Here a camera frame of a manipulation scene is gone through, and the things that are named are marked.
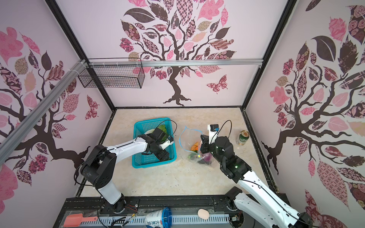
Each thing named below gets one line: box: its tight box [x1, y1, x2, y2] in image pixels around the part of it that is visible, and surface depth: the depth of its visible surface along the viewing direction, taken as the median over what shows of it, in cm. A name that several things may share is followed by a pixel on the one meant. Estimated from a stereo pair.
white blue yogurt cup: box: [144, 206, 173, 228], surface depth 66 cm
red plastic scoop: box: [63, 213, 98, 228], surface depth 71 cm
